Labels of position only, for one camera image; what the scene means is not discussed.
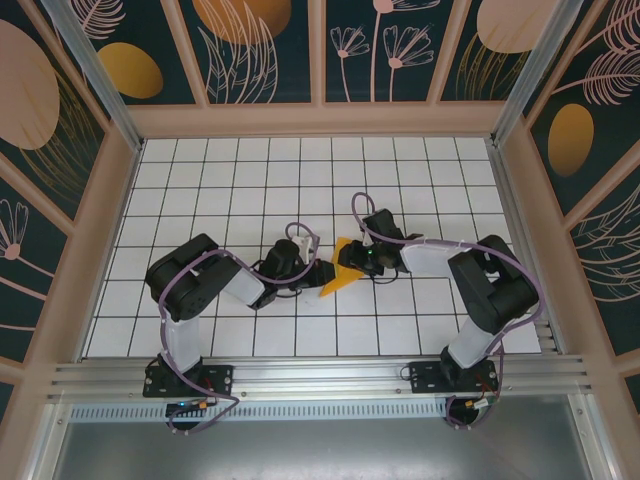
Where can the yellow paper sheet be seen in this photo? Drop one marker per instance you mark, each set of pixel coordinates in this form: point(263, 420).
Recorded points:
point(342, 281)

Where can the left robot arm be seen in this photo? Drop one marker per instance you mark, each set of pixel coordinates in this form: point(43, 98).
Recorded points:
point(190, 280)

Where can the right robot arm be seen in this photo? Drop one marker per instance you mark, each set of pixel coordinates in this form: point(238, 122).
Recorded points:
point(500, 295)

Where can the grey brushed metal sheet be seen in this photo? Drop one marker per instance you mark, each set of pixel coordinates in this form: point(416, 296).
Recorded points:
point(320, 450)

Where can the dark panel pink flowers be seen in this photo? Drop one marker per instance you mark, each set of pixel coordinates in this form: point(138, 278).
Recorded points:
point(380, 50)

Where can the dark panel orange circle leaves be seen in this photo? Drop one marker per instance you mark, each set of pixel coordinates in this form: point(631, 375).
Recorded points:
point(250, 50)

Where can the dark panel golden oval fern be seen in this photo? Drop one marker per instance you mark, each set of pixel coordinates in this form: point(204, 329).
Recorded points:
point(570, 140)

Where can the dark panel pink leaf outlines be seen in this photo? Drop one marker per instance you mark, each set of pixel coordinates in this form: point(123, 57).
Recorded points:
point(610, 260)

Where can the dark panel golden oval feather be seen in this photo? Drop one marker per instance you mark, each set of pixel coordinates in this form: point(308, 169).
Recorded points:
point(130, 70)

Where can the dark panel single pink flower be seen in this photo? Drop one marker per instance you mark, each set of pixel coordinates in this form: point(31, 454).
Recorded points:
point(25, 275)

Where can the dark panel pink oval fronds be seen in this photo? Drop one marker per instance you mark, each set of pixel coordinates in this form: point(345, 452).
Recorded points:
point(500, 25)

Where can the dark panel large pink oval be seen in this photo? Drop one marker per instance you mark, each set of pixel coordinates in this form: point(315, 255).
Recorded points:
point(30, 85)

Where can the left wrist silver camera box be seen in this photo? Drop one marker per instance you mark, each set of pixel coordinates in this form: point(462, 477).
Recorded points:
point(305, 244)

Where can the long aluminium mounting rail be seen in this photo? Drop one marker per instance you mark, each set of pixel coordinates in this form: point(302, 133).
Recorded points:
point(320, 375)

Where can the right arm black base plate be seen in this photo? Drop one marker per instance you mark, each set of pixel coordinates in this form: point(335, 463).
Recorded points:
point(425, 380)

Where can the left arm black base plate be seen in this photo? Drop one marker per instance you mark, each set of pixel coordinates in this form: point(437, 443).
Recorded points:
point(220, 380)

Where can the aluminium table side rail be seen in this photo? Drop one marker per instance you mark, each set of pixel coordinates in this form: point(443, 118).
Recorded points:
point(525, 250)

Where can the aluminium extrusion post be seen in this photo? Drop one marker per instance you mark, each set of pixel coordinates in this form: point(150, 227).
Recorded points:
point(528, 75)
point(95, 70)

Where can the aluminium frame bar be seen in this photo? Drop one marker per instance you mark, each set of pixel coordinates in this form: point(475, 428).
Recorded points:
point(597, 445)
point(47, 440)

